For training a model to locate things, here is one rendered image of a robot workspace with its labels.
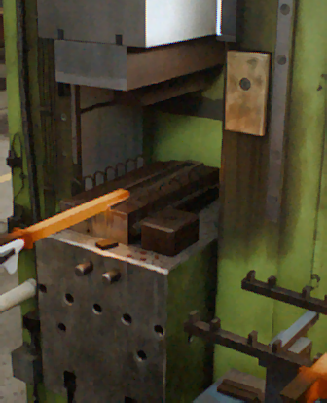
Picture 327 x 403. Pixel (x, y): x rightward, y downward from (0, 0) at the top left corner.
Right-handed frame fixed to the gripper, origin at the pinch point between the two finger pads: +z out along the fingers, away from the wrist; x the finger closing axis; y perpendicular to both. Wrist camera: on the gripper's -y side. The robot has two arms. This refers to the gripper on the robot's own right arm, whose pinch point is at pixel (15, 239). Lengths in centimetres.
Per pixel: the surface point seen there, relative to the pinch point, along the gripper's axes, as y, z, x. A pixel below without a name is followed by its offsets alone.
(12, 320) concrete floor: 99, 102, -110
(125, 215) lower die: 1.7, 27.7, 6.9
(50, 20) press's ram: -40, 27, -13
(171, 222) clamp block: 2.4, 31.7, 16.8
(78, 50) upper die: -34.3, 27.3, -5.3
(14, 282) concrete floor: 99, 129, -135
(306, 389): 5, -8, 66
